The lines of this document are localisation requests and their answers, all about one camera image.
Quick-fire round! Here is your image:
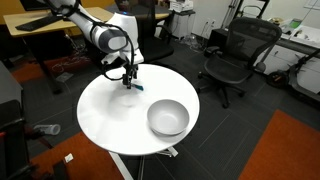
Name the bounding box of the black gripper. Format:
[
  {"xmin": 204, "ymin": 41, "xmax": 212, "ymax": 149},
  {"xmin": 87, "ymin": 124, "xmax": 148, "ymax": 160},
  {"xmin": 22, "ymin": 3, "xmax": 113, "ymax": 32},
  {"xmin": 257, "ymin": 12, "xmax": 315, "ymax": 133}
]
[{"xmin": 115, "ymin": 58, "xmax": 138, "ymax": 89}]

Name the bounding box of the teal capped marker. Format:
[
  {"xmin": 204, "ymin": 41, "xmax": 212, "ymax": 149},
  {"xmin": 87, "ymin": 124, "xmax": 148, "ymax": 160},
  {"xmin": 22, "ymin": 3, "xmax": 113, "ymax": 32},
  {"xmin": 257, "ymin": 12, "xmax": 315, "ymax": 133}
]
[{"xmin": 131, "ymin": 84, "xmax": 144, "ymax": 91}]

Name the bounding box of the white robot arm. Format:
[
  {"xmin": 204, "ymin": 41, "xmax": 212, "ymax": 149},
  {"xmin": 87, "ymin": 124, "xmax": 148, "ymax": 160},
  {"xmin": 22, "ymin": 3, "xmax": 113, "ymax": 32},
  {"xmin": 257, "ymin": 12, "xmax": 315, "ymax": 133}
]
[{"xmin": 37, "ymin": 0, "xmax": 144, "ymax": 89}]

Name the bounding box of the white ceramic bowl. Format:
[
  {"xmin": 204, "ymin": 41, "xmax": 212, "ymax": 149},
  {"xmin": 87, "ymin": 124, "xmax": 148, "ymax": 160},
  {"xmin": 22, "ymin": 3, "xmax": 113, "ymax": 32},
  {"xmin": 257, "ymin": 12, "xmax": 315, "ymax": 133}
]
[{"xmin": 147, "ymin": 99, "xmax": 190, "ymax": 136}]

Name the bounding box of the dark office chair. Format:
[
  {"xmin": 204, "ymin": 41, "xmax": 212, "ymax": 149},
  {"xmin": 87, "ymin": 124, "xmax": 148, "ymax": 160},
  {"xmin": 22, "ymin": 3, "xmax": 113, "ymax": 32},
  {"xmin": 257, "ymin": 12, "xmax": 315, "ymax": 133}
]
[{"xmin": 114, "ymin": 0, "xmax": 175, "ymax": 64}]

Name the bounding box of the round white table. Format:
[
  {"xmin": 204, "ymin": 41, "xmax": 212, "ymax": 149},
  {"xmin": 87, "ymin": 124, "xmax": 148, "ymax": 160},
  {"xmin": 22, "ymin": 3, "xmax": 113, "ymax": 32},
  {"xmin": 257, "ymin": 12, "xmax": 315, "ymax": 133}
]
[{"xmin": 77, "ymin": 64, "xmax": 200, "ymax": 156}]

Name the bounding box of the white cabinet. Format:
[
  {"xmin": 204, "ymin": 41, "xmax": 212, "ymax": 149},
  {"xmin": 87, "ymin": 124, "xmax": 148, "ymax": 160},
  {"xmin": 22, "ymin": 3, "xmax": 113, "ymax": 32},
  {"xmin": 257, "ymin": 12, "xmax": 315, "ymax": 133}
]
[{"xmin": 169, "ymin": 0, "xmax": 195, "ymax": 39}]

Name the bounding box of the clear plastic bottle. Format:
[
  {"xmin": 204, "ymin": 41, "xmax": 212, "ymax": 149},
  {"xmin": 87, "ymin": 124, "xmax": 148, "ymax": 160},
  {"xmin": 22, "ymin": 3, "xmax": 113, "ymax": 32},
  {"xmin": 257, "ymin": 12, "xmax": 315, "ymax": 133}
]
[{"xmin": 35, "ymin": 124, "xmax": 61, "ymax": 135}]

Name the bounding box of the black keyboard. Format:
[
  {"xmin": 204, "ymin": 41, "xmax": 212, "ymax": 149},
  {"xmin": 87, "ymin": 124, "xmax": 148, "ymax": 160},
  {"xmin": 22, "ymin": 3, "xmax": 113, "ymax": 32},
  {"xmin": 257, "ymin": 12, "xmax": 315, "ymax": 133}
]
[{"xmin": 16, "ymin": 15, "xmax": 62, "ymax": 32}]

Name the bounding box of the black mesh office chair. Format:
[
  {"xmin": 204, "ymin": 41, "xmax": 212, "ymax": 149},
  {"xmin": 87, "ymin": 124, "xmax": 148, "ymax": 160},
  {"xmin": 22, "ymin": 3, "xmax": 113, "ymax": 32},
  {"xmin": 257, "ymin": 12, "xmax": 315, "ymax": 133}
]
[{"xmin": 198, "ymin": 17, "xmax": 282, "ymax": 108}]

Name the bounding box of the wooden desk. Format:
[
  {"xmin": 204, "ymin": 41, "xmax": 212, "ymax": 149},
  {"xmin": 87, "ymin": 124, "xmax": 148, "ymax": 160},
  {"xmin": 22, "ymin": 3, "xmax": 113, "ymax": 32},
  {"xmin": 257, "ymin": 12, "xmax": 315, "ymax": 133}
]
[{"xmin": 2, "ymin": 6, "xmax": 171, "ymax": 38}]

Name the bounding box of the black electric scooter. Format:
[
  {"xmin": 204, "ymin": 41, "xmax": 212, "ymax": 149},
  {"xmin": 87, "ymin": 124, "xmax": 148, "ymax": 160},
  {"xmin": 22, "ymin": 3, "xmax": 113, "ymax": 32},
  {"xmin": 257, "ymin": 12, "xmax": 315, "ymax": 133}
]
[{"xmin": 266, "ymin": 49, "xmax": 320, "ymax": 102}]

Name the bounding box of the orange floor carpet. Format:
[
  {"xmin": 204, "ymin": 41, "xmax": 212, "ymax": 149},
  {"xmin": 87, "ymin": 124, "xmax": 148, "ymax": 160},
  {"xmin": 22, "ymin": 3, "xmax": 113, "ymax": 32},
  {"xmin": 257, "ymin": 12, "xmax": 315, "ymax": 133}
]
[{"xmin": 238, "ymin": 110, "xmax": 320, "ymax": 180}]

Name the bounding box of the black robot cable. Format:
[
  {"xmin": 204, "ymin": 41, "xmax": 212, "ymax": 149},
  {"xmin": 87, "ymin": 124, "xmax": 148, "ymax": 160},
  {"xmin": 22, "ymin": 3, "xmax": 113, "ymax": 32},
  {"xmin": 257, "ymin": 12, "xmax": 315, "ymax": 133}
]
[{"xmin": 43, "ymin": 0, "xmax": 136, "ymax": 82}]

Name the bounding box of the black stand frame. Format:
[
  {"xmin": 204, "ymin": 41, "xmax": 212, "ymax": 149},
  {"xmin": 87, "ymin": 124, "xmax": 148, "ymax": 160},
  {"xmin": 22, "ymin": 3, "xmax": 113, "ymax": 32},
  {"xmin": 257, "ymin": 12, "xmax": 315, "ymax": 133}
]
[{"xmin": 0, "ymin": 99, "xmax": 71, "ymax": 180}]

